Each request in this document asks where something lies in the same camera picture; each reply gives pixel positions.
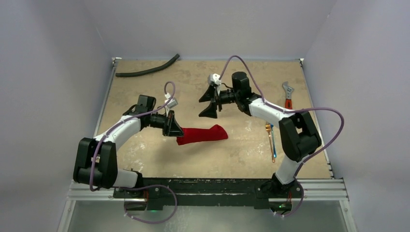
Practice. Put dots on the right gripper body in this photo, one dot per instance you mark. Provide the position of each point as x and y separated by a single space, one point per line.
218 99

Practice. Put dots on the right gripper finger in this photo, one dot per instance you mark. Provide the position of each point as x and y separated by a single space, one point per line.
209 93
210 111

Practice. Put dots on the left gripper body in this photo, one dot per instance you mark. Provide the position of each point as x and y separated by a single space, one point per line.
161 122

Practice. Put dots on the red cloth napkin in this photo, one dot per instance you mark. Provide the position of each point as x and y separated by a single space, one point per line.
196 135

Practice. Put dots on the gold fork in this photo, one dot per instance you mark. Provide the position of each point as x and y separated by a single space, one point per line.
268 130

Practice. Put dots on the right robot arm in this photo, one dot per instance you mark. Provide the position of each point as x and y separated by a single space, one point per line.
299 135

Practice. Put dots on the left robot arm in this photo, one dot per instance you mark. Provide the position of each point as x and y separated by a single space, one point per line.
96 159

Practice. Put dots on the blue utensil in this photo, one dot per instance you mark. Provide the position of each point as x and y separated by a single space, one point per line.
273 142

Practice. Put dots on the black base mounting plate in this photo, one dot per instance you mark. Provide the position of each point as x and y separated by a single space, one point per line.
249 192

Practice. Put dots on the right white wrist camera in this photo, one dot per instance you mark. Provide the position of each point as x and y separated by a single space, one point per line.
214 80

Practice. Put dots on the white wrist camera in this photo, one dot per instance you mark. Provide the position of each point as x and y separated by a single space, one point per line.
214 80
170 101

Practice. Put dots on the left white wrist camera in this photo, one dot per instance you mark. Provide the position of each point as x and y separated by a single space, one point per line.
170 101

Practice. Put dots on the adjustable wrench orange handle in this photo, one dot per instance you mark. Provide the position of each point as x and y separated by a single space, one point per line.
288 95

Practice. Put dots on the aluminium frame rail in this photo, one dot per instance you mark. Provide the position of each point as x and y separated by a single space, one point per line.
320 190

